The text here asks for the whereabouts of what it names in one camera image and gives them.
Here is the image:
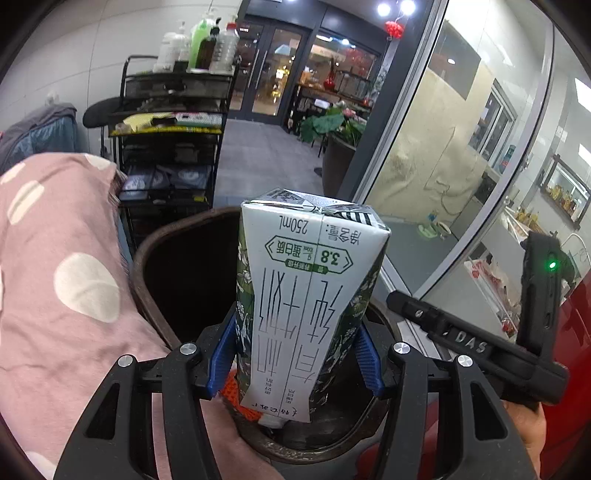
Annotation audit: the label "green leafy plant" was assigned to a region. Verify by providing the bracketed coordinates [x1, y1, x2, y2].
[299, 102, 371, 149]

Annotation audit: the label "dark brown bottle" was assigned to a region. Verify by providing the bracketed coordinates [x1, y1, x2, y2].
[196, 25, 221, 71]

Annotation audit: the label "pink dotted blanket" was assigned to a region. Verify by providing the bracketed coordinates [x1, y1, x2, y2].
[0, 153, 287, 480]

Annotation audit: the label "massage bed with blue skirt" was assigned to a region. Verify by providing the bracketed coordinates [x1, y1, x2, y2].
[0, 104, 80, 169]

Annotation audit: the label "dark brown waste bin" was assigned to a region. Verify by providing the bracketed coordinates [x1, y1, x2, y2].
[130, 207, 403, 462]

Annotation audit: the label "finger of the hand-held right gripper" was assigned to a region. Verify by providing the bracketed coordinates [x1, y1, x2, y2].
[387, 291, 452, 341]

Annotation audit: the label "person's right hand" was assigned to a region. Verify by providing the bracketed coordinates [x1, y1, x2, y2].
[501, 399, 548, 480]

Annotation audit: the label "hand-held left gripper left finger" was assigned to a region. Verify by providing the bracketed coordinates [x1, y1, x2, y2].
[53, 307, 243, 480]

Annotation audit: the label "green and white milk carton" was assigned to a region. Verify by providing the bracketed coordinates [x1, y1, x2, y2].
[233, 187, 392, 428]

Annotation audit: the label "yellow sheet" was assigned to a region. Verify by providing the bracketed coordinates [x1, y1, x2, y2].
[121, 112, 177, 133]

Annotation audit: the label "black metal cart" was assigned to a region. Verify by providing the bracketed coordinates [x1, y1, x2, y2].
[107, 54, 242, 261]

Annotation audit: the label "white plastic bottle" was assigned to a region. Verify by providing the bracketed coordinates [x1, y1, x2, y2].
[152, 21, 192, 73]

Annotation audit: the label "bottles on cart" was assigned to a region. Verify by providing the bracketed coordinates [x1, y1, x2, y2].
[187, 8, 223, 71]

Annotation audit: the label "dark plant pot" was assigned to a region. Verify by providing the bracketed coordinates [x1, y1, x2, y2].
[320, 136, 357, 198]

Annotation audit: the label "black stool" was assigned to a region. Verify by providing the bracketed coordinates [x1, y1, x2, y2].
[83, 97, 123, 158]

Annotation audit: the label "orange foam fruit net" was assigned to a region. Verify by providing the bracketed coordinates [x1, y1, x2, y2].
[221, 374, 265, 423]

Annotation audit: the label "small green and white toy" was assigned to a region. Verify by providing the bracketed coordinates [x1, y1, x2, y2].
[416, 210, 456, 241]

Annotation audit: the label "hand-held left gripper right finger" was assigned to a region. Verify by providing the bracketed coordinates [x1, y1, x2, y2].
[355, 318, 539, 480]

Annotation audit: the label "grey blanket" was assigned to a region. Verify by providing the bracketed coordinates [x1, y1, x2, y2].
[0, 104, 78, 155]

